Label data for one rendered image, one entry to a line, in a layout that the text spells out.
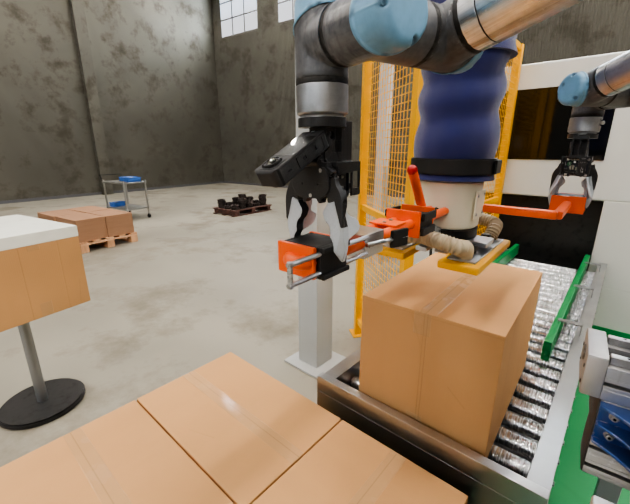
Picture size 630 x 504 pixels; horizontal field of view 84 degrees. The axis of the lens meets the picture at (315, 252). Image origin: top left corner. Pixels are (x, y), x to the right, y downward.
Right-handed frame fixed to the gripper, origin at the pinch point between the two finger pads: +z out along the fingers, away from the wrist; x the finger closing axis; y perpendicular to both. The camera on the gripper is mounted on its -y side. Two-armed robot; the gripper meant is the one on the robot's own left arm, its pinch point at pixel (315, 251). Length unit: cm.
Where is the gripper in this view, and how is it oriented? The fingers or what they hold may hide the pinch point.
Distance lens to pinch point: 56.0
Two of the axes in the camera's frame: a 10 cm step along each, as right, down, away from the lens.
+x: -7.5, -1.7, 6.3
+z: 0.2, 9.6, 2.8
